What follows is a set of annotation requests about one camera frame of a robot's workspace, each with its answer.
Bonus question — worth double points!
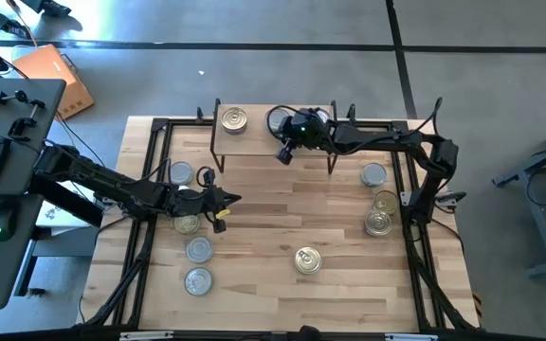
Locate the white paper sheet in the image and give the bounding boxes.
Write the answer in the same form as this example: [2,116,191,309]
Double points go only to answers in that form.
[35,198,98,237]

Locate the green-labelled seafood can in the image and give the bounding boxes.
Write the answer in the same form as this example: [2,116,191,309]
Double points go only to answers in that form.
[359,162,389,188]

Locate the plain silver-lidded seafood can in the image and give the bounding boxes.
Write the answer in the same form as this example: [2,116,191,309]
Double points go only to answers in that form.
[168,160,195,187]

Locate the black desk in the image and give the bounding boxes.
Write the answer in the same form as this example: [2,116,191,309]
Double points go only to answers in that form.
[0,78,67,310]

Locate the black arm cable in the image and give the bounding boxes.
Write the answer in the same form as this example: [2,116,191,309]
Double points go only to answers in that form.
[265,104,302,141]
[194,164,217,189]

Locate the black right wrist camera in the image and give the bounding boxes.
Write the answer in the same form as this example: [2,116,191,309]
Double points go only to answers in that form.
[276,138,299,167]

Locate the orange case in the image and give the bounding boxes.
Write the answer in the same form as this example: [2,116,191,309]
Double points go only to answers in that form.
[11,44,96,121]

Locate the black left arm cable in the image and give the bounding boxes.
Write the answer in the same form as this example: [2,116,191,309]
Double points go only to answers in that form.
[194,164,217,189]

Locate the wooden shelf black metal legs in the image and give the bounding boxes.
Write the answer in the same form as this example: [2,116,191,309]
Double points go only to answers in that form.
[209,98,341,175]

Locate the black desk support beam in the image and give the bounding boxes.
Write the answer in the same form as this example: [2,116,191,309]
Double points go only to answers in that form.
[28,177,105,229]

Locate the black floor object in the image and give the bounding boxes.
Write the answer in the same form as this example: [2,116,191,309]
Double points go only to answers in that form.
[19,0,73,18]

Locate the silver table bracket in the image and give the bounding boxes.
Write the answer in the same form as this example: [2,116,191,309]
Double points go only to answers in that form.
[384,332,440,341]
[119,331,175,341]

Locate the blue pink-striped salmon can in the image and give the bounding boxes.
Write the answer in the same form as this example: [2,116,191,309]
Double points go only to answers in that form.
[364,208,394,239]
[220,106,249,135]

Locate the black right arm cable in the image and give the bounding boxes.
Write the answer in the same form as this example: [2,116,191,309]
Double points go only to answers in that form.
[265,104,302,141]

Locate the gold-lidded seafood can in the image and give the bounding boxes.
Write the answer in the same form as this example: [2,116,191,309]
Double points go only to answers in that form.
[294,245,323,276]
[173,213,202,236]
[373,189,400,216]

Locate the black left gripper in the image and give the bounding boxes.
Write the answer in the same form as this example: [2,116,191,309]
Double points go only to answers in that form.
[166,182,244,215]

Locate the black computer mouse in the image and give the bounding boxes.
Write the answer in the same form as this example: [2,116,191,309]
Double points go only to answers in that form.
[0,202,19,243]

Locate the black metal table frame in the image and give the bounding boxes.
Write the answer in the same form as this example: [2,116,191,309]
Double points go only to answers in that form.
[76,116,481,332]

